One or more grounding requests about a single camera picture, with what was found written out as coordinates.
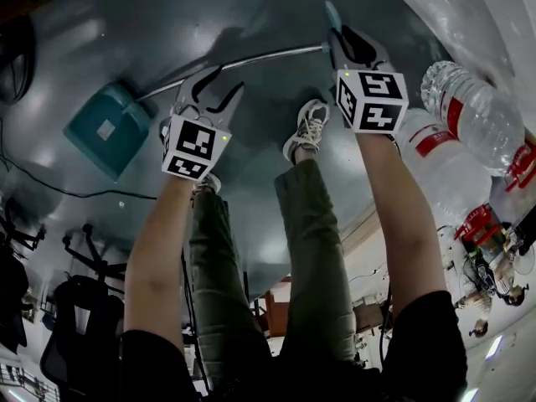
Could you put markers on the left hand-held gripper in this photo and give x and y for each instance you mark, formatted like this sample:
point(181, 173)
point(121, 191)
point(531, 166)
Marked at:
point(192, 145)

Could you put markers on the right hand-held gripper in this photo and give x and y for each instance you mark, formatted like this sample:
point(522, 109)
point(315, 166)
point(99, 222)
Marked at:
point(372, 101)

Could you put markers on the person's left forearm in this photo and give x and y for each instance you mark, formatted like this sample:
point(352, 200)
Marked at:
point(161, 245)

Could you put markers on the person's right forearm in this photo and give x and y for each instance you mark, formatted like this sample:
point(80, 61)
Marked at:
point(400, 207)

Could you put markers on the person's left beige sneaker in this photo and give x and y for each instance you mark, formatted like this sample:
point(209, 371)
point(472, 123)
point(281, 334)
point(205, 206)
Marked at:
point(209, 181)

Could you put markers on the person's beige sneaker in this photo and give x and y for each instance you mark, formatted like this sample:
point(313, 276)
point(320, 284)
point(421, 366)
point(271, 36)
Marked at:
point(209, 181)
point(307, 128)

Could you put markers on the person's right beige sneaker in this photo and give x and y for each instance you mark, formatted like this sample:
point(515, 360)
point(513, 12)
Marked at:
point(307, 128)

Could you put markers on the clear plastic bottle red label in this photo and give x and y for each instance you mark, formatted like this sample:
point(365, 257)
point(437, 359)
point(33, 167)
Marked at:
point(444, 161)
point(477, 115)

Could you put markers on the person's left leg green trousers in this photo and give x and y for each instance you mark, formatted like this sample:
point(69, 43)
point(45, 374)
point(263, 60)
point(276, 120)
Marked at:
point(222, 266)

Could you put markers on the person's leg green trousers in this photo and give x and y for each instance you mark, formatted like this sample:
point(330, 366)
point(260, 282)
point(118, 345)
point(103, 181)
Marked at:
point(222, 266)
point(314, 233)

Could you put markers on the person's right leg green trousers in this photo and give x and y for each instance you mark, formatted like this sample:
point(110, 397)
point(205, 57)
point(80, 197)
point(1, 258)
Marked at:
point(314, 233)

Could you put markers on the red plastic stool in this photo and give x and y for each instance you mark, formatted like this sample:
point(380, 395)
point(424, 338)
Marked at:
point(523, 161)
point(477, 222)

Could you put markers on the brown wooden furniture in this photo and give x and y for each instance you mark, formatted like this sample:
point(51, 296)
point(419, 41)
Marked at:
point(278, 308)

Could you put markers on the black office chair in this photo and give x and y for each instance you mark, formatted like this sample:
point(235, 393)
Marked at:
point(17, 241)
point(79, 316)

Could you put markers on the person's black shirt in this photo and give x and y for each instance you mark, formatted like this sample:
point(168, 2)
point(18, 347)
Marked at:
point(419, 350)

